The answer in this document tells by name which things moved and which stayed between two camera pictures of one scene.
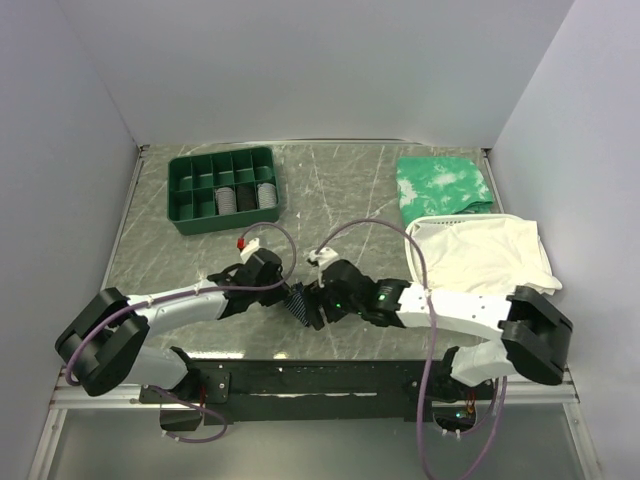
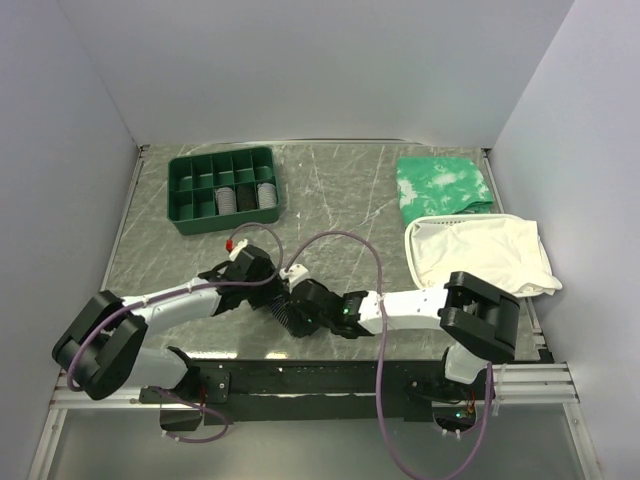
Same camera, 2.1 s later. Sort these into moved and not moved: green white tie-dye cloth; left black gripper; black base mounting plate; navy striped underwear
Moved: navy striped underwear
Not moved: green white tie-dye cloth; black base mounting plate; left black gripper
